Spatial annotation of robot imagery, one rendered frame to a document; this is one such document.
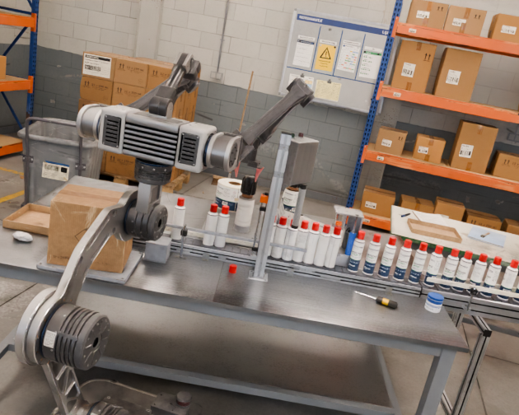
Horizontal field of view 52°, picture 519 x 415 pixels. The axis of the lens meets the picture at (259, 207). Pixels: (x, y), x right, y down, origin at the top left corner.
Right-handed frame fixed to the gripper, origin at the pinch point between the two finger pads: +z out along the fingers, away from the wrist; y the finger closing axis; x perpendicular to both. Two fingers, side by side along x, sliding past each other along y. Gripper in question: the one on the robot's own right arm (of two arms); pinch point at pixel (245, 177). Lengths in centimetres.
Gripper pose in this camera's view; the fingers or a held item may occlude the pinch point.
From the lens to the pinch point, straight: 257.8
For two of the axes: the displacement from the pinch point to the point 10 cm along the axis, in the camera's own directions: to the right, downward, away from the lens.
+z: -1.9, 9.4, 2.9
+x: -2.4, 2.4, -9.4
